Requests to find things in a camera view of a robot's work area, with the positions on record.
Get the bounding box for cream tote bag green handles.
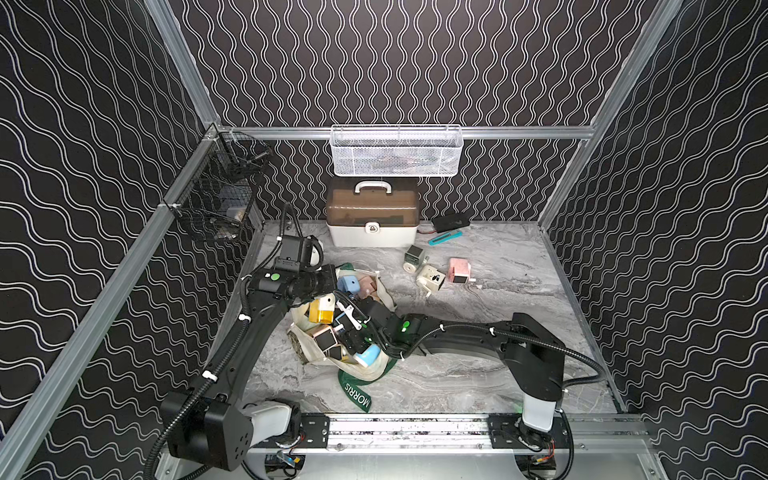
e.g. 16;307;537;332
289;263;396;413

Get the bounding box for blue square pencil sharpener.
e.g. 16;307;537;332
353;344;381;368

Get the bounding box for cream white pencil sharpener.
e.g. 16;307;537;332
416;264;446;297

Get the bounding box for green pencil sharpener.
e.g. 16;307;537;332
402;245;428;274

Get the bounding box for pink pencil sharpener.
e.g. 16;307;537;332
447;257;476;284

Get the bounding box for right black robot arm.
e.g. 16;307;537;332
333;299;606;433

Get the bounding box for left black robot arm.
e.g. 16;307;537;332
142;264;337;479

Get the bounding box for yellow pencil sharpener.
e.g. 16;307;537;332
308;294;336;325

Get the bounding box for light blue pencil sharpener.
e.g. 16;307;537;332
337;275;361;296

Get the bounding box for brown lid white toolbox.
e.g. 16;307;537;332
326;177;421;248

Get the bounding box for teal utility knife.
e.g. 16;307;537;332
428;230;463;246

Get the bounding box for black battery pack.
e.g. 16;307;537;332
431;212;470;233

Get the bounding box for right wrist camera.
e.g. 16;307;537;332
333;301;363;332

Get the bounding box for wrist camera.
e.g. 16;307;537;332
274;235;324;272
333;301;363;332

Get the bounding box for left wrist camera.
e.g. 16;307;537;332
274;235;324;272

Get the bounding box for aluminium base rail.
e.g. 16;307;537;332
239;411;661;455

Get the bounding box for black wire basket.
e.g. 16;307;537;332
170;132;274;244

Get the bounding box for white wire mesh basket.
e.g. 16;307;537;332
329;124;464;177

